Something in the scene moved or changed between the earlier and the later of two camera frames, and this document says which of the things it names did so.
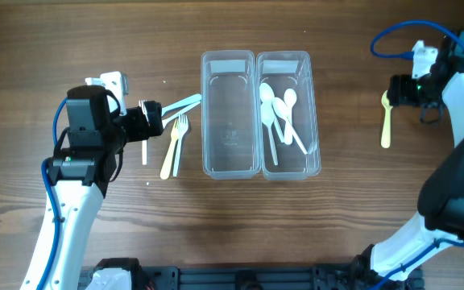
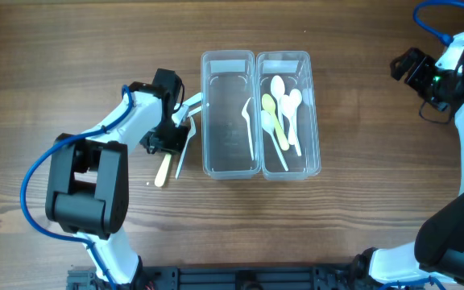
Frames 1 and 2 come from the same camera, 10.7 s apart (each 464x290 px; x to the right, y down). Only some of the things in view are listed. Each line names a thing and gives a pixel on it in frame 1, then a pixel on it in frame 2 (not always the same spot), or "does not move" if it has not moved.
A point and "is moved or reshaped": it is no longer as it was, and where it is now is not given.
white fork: (183, 125) is moved or reshaped
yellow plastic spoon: (386, 132) → (268, 104)
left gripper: (141, 130) → (177, 142)
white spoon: (282, 109) is moved or reshaped
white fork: (144, 142) is moved or reshaped
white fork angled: (165, 122) → (196, 111)
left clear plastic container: (229, 113) does not move
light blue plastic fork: (198, 97) does not move
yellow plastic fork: (165, 171) is moved or reshaped
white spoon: (267, 95) → (278, 88)
